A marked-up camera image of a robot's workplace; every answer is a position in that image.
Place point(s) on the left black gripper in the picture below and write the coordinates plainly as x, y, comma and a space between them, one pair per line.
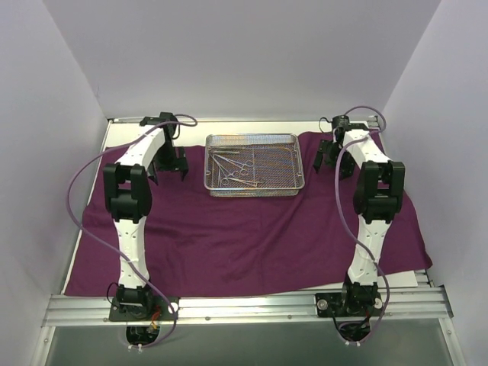
170, 165

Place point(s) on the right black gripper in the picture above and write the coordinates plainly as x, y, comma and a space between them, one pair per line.
329, 155

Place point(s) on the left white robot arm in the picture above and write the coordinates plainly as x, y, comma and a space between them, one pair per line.
128, 199

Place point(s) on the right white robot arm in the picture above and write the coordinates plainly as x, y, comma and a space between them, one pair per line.
377, 199

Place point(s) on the steel surgical scissors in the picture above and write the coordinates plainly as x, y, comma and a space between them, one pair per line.
227, 175

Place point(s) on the steel tweezers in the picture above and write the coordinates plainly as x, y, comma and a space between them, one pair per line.
224, 150

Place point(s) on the steel forceps clamp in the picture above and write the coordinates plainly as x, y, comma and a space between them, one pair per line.
241, 165

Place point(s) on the back aluminium rail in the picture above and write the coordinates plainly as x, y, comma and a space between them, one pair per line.
125, 120

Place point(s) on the wire mesh instrument tray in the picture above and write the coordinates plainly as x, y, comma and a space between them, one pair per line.
277, 164

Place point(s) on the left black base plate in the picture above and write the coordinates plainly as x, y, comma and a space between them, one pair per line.
155, 309

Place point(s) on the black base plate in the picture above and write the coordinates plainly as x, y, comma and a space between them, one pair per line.
155, 309
346, 305

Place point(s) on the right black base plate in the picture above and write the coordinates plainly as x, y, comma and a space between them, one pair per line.
346, 305

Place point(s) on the front aluminium rail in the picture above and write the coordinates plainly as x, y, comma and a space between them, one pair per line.
297, 307

